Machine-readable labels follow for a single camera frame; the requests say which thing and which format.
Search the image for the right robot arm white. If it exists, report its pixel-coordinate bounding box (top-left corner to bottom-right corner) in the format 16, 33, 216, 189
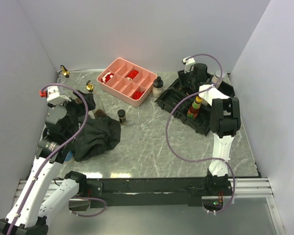
177, 58, 241, 177

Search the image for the black cloth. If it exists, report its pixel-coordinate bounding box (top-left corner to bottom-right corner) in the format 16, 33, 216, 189
71, 115, 122, 163

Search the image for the sauce bottle yellow cap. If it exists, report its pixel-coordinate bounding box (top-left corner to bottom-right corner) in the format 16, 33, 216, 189
187, 96, 202, 120

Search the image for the dark spice jar black lid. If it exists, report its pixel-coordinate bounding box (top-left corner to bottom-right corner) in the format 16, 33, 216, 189
117, 109, 126, 125

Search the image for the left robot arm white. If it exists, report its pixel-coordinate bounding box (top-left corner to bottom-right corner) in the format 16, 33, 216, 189
0, 86, 96, 235

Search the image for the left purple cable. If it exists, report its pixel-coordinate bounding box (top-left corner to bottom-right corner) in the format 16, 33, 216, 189
4, 83, 107, 235

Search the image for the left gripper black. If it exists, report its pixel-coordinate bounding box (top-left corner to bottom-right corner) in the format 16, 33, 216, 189
48, 89, 95, 139

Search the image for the black compartment bin rack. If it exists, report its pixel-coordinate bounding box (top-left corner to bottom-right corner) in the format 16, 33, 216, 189
154, 65, 236, 137

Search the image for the white salt bottle black cap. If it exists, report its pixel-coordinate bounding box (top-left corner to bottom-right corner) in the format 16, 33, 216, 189
152, 76, 164, 98

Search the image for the purple cable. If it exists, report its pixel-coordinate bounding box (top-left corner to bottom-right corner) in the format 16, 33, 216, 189
4, 83, 107, 235
165, 53, 236, 215

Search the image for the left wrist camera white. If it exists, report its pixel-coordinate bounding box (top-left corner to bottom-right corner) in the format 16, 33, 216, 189
40, 86, 71, 105

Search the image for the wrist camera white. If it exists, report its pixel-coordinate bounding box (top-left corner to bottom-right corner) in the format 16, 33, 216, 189
182, 57, 196, 73
40, 86, 71, 105

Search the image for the blue label jar under arm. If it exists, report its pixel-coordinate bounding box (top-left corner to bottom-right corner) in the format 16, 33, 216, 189
64, 151, 74, 165

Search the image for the red santa sock middle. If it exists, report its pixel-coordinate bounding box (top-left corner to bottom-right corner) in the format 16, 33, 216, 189
126, 70, 139, 81

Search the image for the pink divided organizer tray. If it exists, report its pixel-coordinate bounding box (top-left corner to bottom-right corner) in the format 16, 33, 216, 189
97, 58, 157, 107

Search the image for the glass oil bottle gold spout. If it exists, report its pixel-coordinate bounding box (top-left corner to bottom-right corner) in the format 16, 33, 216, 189
86, 80, 94, 93

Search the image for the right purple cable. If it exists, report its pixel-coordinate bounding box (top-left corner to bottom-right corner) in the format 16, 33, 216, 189
165, 53, 236, 215

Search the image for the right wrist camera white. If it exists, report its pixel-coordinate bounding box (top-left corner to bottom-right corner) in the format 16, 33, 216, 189
182, 57, 196, 73

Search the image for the black base beam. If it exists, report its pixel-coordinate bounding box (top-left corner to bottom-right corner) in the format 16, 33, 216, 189
68, 170, 233, 212

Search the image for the red santa sock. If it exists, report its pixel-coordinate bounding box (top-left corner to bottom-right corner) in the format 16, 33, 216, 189
126, 70, 139, 81
101, 72, 114, 83

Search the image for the red santa sock left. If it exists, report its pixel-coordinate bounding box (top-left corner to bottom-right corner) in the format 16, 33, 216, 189
101, 72, 114, 83

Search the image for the red sock front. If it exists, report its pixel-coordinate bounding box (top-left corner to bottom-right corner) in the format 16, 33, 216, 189
132, 90, 144, 100

